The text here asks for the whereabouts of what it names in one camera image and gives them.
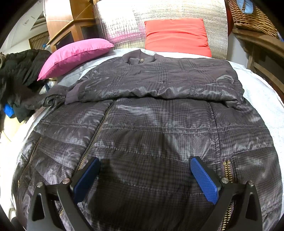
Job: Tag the silver foil insulation mat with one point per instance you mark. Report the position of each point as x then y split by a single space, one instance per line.
122 22

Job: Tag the blue jacket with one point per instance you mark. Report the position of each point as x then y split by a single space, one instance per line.
8 110

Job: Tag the wooden side table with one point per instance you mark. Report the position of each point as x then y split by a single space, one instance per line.
265 56

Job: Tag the red-orange pillow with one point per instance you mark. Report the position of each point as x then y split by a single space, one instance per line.
184 35

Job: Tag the wooden cabinet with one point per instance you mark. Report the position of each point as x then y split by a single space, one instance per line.
70 21

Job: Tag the light blue cloth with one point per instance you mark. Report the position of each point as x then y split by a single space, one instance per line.
246 6

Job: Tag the wicker basket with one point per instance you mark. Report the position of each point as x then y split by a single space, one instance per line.
256 21

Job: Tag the magenta pillow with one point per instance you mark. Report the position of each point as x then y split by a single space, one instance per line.
72 55

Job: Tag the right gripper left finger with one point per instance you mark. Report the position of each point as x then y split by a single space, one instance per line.
69 192

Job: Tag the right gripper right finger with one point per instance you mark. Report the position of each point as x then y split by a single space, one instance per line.
237 204

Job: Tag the black puffer coat pile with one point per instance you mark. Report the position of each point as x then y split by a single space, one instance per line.
19 79

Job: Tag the dark quilted bomber jacket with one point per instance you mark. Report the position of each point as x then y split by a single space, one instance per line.
145 116

